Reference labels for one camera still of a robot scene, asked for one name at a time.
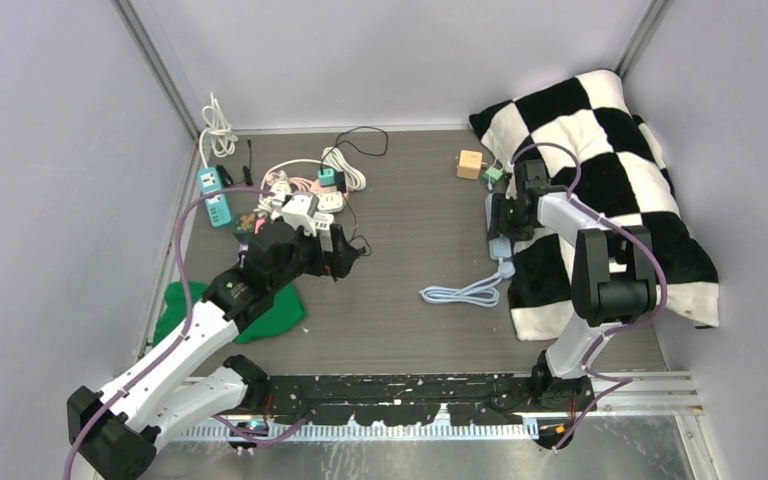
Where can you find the light blue power strip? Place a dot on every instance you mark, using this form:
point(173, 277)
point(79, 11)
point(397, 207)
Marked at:
point(499, 246)

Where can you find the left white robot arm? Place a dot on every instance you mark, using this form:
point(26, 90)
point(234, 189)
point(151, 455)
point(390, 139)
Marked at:
point(119, 428)

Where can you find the green plug adapter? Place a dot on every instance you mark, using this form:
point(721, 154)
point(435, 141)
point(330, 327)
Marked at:
point(492, 176)

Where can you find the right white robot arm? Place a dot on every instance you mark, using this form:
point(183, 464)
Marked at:
point(614, 278)

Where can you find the white multi-port charger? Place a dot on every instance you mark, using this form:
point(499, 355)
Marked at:
point(322, 222)

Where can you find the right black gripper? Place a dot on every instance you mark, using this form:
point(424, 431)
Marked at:
point(499, 223)

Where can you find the black white checkered blanket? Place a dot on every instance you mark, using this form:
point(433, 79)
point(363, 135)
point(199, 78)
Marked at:
point(583, 131)

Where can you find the pink plug adapter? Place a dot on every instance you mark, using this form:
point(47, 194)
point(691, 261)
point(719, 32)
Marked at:
point(259, 225)

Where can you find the teal power strip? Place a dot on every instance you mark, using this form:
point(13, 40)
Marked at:
point(212, 181)

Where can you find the green cloth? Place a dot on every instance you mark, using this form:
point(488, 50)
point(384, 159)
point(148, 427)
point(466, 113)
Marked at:
point(288, 311)

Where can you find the orange cube adapter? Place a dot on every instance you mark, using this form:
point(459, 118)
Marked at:
point(470, 165)

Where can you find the teal small plug adapter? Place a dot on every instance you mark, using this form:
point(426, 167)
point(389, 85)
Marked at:
point(326, 177)

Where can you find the green patterned adapter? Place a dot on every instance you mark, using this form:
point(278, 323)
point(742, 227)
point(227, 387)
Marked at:
point(244, 227)

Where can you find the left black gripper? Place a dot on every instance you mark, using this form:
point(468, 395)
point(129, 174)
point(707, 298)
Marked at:
point(321, 264)

